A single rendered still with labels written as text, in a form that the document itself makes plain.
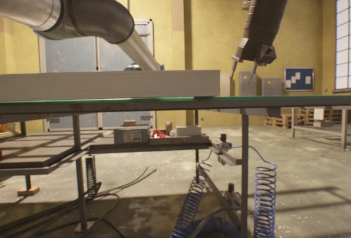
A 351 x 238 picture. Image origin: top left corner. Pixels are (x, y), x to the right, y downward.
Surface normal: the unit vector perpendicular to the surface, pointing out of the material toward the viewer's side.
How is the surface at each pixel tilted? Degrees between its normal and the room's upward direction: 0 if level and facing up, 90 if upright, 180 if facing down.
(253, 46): 110
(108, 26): 132
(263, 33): 122
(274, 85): 90
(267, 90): 90
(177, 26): 90
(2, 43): 90
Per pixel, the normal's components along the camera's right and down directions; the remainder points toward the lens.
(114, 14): 0.70, 0.15
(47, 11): 0.86, 0.50
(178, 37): 0.09, 0.07
